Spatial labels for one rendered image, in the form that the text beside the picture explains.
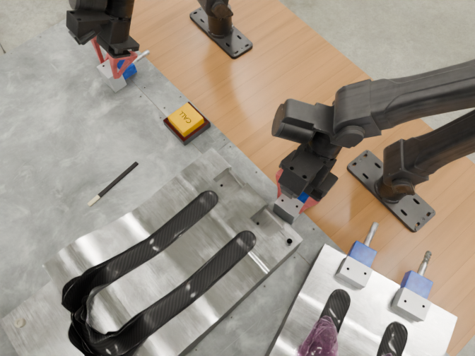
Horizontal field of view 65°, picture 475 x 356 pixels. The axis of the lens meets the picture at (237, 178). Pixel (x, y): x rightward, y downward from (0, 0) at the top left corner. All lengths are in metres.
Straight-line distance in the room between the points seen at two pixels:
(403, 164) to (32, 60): 0.93
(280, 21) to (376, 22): 1.32
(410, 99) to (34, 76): 0.89
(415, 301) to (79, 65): 0.94
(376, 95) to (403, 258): 0.39
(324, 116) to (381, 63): 1.57
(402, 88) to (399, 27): 1.83
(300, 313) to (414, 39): 1.90
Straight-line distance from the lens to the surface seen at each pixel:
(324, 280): 0.73
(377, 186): 0.85
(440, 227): 0.90
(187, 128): 0.86
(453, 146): 0.68
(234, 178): 0.76
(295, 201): 0.76
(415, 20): 2.47
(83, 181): 0.90
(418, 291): 0.77
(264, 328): 0.76
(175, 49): 1.06
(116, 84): 0.99
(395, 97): 0.57
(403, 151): 0.74
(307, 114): 0.61
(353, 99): 0.59
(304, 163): 0.63
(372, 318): 0.74
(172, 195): 0.74
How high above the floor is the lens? 1.56
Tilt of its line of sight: 66 degrees down
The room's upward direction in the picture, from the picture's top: 2 degrees counter-clockwise
